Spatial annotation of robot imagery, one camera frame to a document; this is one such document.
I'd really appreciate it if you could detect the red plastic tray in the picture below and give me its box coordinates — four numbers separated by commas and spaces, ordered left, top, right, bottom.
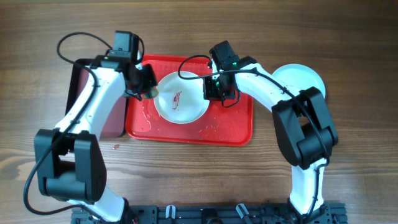
125, 55, 254, 146

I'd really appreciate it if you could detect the green yellow sponge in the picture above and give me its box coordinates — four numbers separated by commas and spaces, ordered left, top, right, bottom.
144, 87, 159, 99

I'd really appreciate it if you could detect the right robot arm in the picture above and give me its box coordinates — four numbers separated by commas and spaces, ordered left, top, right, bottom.
204, 40, 338, 222

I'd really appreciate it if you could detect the right black cable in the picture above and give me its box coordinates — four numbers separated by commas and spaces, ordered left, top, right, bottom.
177, 54, 330, 222

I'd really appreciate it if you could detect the left black cable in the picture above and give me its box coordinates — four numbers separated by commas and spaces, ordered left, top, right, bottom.
23, 32, 146, 218

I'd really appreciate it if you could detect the black cable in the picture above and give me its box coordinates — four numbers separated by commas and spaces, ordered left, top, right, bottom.
23, 32, 146, 218
177, 54, 330, 222

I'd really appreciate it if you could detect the light blue plate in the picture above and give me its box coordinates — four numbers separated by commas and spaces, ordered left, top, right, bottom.
272, 63, 326, 98

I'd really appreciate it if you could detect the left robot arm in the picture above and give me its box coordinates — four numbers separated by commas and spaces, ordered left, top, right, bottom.
23, 31, 157, 223

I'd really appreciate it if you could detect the white plate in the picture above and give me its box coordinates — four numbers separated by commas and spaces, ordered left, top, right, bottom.
154, 71, 210, 124

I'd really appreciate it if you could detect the black tray with water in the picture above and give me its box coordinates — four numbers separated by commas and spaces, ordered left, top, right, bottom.
65, 65, 128, 138

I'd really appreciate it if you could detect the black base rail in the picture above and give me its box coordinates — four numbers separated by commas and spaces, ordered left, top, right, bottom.
70, 202, 348, 224

